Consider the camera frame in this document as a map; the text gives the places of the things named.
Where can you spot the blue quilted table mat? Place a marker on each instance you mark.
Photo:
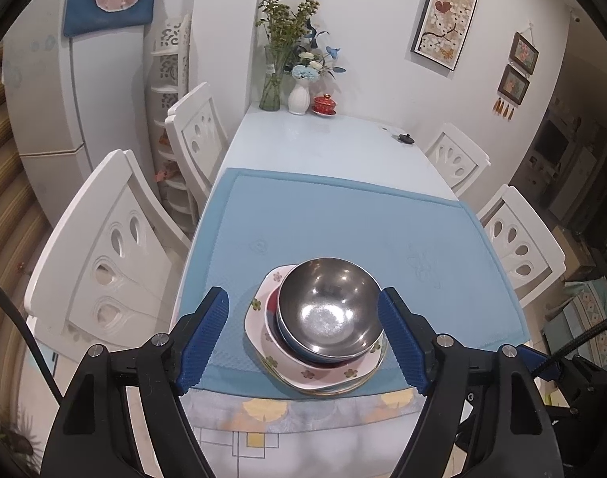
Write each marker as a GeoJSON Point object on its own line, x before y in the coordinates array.
{"type": "Point", "coordinates": [333, 219]}

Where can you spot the brown striped curtain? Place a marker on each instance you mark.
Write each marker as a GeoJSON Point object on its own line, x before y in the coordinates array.
{"type": "Point", "coordinates": [0, 159]}

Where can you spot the white carved corner shelf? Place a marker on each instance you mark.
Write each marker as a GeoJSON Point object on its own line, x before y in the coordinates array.
{"type": "Point", "coordinates": [171, 59]}

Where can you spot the green dried flower bunch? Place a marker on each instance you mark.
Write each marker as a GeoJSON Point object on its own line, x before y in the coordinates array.
{"type": "Point", "coordinates": [283, 20]}

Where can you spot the white carved dining chair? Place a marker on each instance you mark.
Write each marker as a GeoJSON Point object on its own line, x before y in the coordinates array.
{"type": "Point", "coordinates": [84, 219]}
{"type": "Point", "coordinates": [532, 244]}
{"type": "Point", "coordinates": [194, 109]}
{"type": "Point", "coordinates": [453, 144]}

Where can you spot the yellow hanging tassels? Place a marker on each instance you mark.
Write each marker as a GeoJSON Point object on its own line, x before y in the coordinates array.
{"type": "Point", "coordinates": [502, 108]}

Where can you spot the potted plant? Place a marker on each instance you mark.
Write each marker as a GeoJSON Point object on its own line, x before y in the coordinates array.
{"type": "Point", "coordinates": [12, 438]}

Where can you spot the cardboard box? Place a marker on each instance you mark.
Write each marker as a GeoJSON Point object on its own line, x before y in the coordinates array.
{"type": "Point", "coordinates": [572, 254]}

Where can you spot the round gold rimmed plate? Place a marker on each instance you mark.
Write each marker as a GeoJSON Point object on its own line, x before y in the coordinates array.
{"type": "Point", "coordinates": [333, 393]}

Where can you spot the white floral plate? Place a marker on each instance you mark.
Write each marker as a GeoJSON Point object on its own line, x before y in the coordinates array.
{"type": "Point", "coordinates": [256, 318]}

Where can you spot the white ceramic vase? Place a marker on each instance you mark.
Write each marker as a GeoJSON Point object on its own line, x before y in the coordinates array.
{"type": "Point", "coordinates": [299, 99]}

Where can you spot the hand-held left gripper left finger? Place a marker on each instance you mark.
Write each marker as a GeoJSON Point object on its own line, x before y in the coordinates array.
{"type": "Point", "coordinates": [204, 338]}

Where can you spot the steel bowl blue exterior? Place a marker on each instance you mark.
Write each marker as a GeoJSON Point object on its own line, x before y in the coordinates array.
{"type": "Point", "coordinates": [328, 308]}

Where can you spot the small black lid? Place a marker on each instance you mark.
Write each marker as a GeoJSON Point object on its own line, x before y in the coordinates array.
{"type": "Point", "coordinates": [402, 138]}

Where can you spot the small framed flower picture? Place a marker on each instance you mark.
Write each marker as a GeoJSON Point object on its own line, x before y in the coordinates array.
{"type": "Point", "coordinates": [525, 54]}
{"type": "Point", "coordinates": [513, 84]}

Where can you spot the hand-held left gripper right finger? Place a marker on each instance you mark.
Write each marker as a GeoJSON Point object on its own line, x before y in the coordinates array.
{"type": "Point", "coordinates": [403, 338]}

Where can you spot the large butterfly wall picture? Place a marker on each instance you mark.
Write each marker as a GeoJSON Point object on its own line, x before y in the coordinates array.
{"type": "Point", "coordinates": [448, 10]}

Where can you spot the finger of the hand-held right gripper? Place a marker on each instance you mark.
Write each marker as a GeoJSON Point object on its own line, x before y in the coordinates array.
{"type": "Point", "coordinates": [542, 364]}
{"type": "Point", "coordinates": [468, 428]}

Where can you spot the patterned storage box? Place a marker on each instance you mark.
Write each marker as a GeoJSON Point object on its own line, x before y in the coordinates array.
{"type": "Point", "coordinates": [587, 308]}

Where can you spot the white refrigerator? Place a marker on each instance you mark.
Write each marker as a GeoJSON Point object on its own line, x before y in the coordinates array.
{"type": "Point", "coordinates": [44, 109]}

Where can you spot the glass vase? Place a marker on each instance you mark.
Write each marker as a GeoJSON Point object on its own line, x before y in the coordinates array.
{"type": "Point", "coordinates": [271, 94]}

